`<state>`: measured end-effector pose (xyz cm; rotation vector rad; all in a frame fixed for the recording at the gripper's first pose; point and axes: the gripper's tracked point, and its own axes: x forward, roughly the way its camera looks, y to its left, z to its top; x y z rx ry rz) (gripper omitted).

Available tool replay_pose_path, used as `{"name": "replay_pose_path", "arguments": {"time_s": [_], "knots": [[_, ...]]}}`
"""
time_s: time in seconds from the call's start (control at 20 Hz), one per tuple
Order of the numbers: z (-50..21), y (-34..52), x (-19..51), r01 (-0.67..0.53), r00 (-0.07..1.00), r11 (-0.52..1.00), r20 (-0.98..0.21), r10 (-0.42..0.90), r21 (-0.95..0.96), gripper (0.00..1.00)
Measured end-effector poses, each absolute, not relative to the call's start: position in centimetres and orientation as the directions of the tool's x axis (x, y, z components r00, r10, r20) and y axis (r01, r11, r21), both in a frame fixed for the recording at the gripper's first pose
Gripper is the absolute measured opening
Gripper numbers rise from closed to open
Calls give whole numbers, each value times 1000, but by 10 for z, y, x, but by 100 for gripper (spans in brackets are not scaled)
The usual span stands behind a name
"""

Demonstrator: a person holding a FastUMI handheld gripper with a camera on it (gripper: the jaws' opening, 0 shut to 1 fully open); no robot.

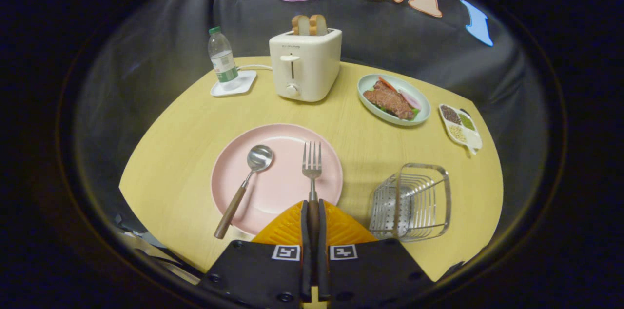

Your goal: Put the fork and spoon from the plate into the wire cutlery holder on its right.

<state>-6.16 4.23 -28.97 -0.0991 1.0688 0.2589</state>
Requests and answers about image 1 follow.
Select clear plastic water bottle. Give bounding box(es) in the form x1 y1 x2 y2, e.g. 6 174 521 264
208 26 240 85

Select metal spoon with wooden handle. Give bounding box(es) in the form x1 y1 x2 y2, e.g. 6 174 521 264
214 145 274 240

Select metal fork with wooden handle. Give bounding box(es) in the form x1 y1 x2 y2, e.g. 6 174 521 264
301 141 323 252

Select brown steak slices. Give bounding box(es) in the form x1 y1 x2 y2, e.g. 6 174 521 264
363 87 416 120

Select white divided condiment dish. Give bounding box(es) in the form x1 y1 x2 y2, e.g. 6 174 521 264
438 103 484 155

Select white toaster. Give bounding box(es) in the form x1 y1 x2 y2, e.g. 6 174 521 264
269 28 343 103

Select pink plate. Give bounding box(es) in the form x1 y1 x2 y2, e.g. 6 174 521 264
211 123 344 237

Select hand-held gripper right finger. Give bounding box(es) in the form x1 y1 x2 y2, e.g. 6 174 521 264
317 199 435 303

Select metal wire cutlery basket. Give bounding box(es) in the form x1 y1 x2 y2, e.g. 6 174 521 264
369 163 452 243

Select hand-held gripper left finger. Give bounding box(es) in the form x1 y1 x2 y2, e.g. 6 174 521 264
197 200 313 303

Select white square coaster tray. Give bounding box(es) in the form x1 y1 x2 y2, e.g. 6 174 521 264
210 70 257 98

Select pale green plate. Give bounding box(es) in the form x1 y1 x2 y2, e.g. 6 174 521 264
357 74 432 127

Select toast bread slice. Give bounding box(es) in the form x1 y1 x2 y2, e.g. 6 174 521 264
292 15 311 36
309 14 329 36

